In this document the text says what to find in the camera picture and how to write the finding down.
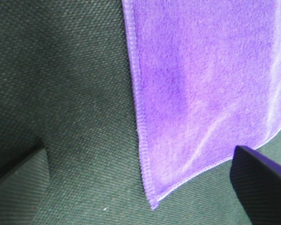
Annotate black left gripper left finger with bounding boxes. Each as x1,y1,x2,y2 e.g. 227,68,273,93
0,138,44,183

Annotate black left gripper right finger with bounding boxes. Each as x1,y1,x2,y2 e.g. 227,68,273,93
230,146,281,225

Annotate purple microfiber towel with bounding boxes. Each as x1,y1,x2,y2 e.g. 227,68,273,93
122,0,281,209

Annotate black table cloth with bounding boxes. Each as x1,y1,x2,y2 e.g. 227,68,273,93
0,0,281,225

